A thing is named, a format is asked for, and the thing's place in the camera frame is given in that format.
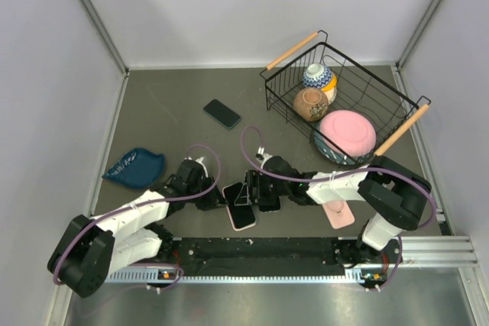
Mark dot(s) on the black wire basket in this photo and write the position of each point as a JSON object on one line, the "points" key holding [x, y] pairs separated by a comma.
{"points": [[358, 89]]}

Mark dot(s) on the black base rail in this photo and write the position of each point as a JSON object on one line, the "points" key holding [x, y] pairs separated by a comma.
{"points": [[330, 250]]}

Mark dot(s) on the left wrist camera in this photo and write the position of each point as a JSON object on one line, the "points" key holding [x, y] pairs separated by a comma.
{"points": [[202, 161]]}

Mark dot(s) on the teal-edged black smartphone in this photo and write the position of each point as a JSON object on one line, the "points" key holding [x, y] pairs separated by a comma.
{"points": [[222, 114]]}

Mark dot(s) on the yellow white cup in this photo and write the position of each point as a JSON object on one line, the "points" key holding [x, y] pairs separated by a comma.
{"points": [[330, 90]]}

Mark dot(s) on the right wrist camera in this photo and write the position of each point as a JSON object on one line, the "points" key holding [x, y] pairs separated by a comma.
{"points": [[262, 156]]}

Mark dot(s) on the grey slotted cable duct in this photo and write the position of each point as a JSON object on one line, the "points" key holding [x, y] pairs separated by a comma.
{"points": [[167, 275]]}

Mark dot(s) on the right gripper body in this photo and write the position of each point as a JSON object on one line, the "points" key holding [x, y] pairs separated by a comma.
{"points": [[265, 185]]}

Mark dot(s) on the blue patterned bowl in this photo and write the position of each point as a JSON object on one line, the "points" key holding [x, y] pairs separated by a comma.
{"points": [[317, 76]]}

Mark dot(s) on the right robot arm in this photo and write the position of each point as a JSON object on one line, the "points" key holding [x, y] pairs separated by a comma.
{"points": [[397, 195]]}

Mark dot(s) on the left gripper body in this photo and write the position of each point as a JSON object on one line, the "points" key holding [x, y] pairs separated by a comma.
{"points": [[207, 201]]}

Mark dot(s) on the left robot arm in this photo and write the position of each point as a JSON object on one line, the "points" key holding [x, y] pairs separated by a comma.
{"points": [[91, 249]]}

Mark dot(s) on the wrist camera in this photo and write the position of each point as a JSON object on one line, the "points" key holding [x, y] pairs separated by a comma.
{"points": [[262, 156], [202, 161]]}

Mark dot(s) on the blue cloth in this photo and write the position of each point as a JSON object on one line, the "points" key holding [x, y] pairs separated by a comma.
{"points": [[139, 168]]}

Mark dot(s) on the pink plate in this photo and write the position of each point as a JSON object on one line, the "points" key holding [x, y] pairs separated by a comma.
{"points": [[348, 132]]}

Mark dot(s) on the pink phone case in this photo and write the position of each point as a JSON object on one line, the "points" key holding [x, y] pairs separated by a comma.
{"points": [[242, 211]]}

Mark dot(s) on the dark patterned bowl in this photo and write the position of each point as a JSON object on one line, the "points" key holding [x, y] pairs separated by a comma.
{"points": [[328, 152]]}

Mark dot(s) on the brown ceramic bowl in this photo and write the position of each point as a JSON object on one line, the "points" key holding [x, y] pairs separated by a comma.
{"points": [[311, 104]]}

